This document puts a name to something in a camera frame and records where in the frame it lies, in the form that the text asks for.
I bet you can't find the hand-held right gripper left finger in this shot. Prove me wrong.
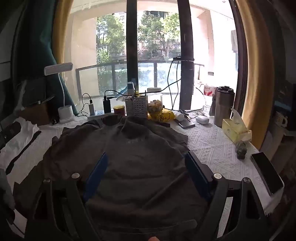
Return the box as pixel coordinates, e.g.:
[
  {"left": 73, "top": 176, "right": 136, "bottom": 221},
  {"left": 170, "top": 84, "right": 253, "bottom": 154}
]
[{"left": 25, "top": 152, "right": 109, "bottom": 241}]

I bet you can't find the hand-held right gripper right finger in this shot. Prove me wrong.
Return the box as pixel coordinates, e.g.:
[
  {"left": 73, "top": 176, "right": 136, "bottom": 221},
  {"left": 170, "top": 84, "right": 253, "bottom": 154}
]
[{"left": 184, "top": 151, "right": 273, "bottom": 241}]

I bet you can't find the grey printed t-shirt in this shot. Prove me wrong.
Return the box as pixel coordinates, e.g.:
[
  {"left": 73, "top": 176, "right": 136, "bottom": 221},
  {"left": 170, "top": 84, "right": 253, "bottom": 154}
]
[{"left": 13, "top": 115, "right": 229, "bottom": 241}]

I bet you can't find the person's left hand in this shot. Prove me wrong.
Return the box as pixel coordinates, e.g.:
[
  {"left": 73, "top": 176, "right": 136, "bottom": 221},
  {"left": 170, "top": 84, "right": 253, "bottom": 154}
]
[{"left": 0, "top": 169, "right": 15, "bottom": 209}]

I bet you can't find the white garment with black trim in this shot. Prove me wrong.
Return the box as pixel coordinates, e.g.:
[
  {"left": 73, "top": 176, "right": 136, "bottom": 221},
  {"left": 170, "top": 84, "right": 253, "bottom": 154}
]
[{"left": 0, "top": 117, "right": 42, "bottom": 176}]

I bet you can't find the white textured tablecloth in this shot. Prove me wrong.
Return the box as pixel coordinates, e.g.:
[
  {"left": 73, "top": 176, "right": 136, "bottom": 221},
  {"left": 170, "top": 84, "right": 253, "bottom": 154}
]
[{"left": 0, "top": 113, "right": 285, "bottom": 239}]

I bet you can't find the cardboard box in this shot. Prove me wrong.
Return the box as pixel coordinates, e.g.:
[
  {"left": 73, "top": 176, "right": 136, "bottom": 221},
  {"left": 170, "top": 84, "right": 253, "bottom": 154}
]
[{"left": 22, "top": 102, "right": 52, "bottom": 127}]

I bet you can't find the grey power bank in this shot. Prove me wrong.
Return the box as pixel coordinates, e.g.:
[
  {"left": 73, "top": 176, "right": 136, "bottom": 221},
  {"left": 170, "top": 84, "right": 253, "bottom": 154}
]
[{"left": 178, "top": 120, "right": 196, "bottom": 129}]

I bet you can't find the green stone figurine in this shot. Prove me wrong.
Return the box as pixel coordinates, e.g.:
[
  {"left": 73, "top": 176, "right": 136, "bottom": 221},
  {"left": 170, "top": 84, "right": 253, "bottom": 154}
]
[{"left": 235, "top": 142, "right": 248, "bottom": 160}]

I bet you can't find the yellow tissue box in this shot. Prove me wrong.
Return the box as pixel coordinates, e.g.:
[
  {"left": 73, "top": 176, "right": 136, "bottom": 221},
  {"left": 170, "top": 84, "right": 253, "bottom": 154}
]
[{"left": 222, "top": 108, "right": 252, "bottom": 144}]

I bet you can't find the white bottle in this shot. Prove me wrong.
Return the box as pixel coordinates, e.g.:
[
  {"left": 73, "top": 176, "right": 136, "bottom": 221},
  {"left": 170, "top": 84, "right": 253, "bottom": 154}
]
[{"left": 172, "top": 110, "right": 185, "bottom": 121}]

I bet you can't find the white desk lamp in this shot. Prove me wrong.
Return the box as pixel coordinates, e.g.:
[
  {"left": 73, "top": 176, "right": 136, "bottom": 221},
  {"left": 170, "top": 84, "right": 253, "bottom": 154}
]
[{"left": 44, "top": 62, "right": 75, "bottom": 124}]

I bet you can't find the white power strip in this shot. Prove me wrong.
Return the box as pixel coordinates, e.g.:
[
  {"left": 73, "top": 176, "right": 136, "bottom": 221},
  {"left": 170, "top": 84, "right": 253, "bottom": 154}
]
[{"left": 87, "top": 110, "right": 116, "bottom": 120}]

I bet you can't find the yellow snack bag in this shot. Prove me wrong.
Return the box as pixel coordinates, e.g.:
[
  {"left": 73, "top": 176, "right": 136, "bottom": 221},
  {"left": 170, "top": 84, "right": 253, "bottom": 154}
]
[{"left": 148, "top": 109, "right": 176, "bottom": 122}]

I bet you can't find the red tin can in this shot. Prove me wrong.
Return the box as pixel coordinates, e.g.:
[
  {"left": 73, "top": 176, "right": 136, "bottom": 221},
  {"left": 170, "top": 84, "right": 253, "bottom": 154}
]
[{"left": 113, "top": 105, "right": 126, "bottom": 116}]

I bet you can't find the grey steel tumbler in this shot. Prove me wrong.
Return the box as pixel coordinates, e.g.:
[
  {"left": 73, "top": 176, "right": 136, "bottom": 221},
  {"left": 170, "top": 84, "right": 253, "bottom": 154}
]
[{"left": 213, "top": 86, "right": 235, "bottom": 127}]

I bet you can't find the black charger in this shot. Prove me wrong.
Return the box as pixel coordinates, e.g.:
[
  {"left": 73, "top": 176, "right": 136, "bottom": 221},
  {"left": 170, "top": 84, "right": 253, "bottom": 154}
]
[{"left": 103, "top": 95, "right": 111, "bottom": 113}]

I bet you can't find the black smartphone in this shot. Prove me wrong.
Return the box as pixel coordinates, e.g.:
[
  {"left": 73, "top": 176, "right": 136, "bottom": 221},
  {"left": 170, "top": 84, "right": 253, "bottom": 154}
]
[{"left": 250, "top": 152, "right": 284, "bottom": 196}]

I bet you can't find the white perforated basket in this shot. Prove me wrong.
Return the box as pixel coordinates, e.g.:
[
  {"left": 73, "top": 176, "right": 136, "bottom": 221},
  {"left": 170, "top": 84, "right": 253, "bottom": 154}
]
[{"left": 125, "top": 94, "right": 148, "bottom": 117}]

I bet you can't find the glass jar of snacks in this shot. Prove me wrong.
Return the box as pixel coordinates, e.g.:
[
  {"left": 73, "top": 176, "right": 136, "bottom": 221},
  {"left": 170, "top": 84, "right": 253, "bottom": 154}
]
[{"left": 147, "top": 88, "right": 163, "bottom": 116}]

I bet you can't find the red and white tissue pack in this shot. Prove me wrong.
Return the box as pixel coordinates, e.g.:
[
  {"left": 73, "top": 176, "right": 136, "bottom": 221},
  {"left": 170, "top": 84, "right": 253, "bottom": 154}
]
[{"left": 203, "top": 85, "right": 216, "bottom": 96}]

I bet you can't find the blue plastic bag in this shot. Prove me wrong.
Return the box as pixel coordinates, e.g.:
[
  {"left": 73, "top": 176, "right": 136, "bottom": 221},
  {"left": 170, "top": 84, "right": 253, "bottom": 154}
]
[{"left": 115, "top": 89, "right": 130, "bottom": 102}]

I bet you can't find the green curtain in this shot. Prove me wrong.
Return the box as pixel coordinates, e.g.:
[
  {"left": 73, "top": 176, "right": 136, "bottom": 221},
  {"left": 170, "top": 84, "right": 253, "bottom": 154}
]
[{"left": 13, "top": 0, "right": 78, "bottom": 116}]

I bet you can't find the white mug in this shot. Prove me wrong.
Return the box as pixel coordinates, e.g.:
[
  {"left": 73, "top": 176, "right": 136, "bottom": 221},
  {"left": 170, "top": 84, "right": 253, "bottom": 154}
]
[{"left": 275, "top": 111, "right": 288, "bottom": 127}]

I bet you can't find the balcony railing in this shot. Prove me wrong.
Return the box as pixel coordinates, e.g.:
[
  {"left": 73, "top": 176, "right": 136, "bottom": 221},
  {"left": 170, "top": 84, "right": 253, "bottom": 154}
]
[{"left": 76, "top": 60, "right": 205, "bottom": 98}]

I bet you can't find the yellow curtain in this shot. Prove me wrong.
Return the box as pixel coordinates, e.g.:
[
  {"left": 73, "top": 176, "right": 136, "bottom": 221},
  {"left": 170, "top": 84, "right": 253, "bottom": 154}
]
[
  {"left": 236, "top": 0, "right": 273, "bottom": 149},
  {"left": 53, "top": 0, "right": 73, "bottom": 67}
]

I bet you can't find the long black cable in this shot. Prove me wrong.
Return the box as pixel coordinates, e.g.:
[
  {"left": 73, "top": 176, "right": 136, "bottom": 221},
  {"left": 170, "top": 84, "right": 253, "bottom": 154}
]
[{"left": 168, "top": 57, "right": 183, "bottom": 110}]

